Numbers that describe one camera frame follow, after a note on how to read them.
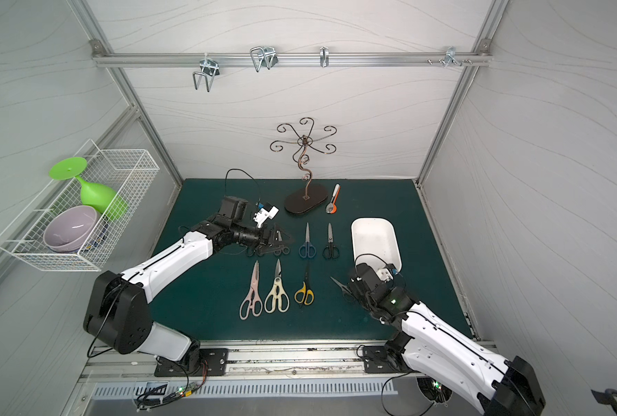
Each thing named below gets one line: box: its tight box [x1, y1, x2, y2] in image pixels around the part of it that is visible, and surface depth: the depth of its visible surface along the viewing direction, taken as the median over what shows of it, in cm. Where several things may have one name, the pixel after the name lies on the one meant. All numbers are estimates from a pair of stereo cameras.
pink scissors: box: [239, 260, 264, 320], surface depth 86 cm
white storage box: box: [350, 216, 403, 273], surface depth 101 cm
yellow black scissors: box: [293, 258, 316, 309], surface depth 88 cm
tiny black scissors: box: [329, 275, 356, 303], surface depth 88 cm
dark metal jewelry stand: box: [269, 117, 338, 215], surface depth 97 cm
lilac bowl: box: [43, 204, 100, 254], surface depth 62 cm
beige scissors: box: [263, 258, 290, 313], surface depth 87 cm
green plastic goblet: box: [48, 156, 130, 221], surface depth 64 cm
